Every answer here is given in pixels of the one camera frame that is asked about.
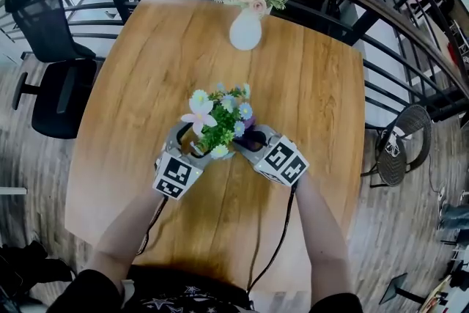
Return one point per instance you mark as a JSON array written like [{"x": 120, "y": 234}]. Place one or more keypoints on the black stand with flat base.
[{"x": 394, "y": 289}]

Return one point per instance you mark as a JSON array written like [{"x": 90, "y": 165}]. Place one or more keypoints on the black star print shirt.
[{"x": 183, "y": 297}]

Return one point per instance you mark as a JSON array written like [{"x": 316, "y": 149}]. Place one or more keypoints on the black mesh office chair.
[{"x": 55, "y": 91}]

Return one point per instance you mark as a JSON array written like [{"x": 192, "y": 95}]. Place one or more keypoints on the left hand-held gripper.
[{"x": 176, "y": 176}]

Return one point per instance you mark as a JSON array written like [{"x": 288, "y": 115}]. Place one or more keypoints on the artificial flower bouquet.
[{"x": 220, "y": 121}]

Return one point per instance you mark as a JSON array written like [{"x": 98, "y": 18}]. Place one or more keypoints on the white ceramic vase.
[{"x": 245, "y": 33}]

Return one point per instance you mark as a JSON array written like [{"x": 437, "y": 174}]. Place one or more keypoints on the black bag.
[{"x": 25, "y": 275}]

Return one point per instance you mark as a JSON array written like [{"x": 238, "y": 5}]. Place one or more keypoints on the person's left forearm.
[{"x": 124, "y": 231}]

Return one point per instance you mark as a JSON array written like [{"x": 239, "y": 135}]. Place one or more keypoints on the dark wicker chair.
[{"x": 403, "y": 146}]

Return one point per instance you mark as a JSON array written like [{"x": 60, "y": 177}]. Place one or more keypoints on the person's right forearm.
[{"x": 322, "y": 231}]

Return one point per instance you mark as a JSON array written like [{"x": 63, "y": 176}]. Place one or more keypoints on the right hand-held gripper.
[{"x": 284, "y": 163}]

